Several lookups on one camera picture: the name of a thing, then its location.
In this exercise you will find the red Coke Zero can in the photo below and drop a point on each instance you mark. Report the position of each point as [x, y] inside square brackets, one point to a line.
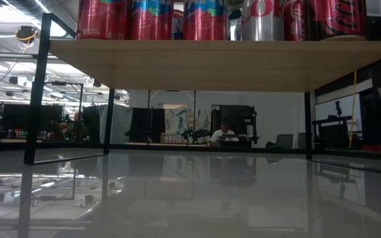
[336, 20]

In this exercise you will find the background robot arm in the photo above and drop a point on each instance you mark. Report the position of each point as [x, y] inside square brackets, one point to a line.
[194, 134]

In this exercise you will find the colourful mural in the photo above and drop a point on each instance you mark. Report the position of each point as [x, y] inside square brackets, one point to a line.
[187, 117]

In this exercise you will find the orange rack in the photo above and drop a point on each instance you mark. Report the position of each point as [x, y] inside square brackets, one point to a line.
[170, 138]

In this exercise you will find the person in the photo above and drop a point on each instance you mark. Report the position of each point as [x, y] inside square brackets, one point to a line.
[222, 135]
[76, 127]

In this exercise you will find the black panel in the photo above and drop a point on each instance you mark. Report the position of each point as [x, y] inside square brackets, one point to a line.
[147, 124]

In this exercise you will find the black cabinet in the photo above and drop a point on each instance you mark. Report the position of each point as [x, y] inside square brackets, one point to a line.
[240, 115]

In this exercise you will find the grey curtain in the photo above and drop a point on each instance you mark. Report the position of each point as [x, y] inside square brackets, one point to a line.
[117, 122]

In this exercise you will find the grey chair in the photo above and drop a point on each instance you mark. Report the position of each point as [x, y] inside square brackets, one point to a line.
[301, 140]
[284, 141]

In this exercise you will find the whiteboard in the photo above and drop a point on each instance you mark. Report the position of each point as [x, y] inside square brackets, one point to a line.
[326, 109]

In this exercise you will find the black pegboard cart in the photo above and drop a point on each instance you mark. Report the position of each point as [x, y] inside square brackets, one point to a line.
[332, 135]

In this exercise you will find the wide black monitor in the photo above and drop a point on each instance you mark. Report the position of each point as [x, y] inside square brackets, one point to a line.
[31, 117]

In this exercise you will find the red object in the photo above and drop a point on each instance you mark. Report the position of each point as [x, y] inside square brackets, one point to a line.
[375, 148]

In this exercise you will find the wooden shelf with black frame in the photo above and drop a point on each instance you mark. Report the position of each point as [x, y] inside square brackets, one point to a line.
[210, 66]

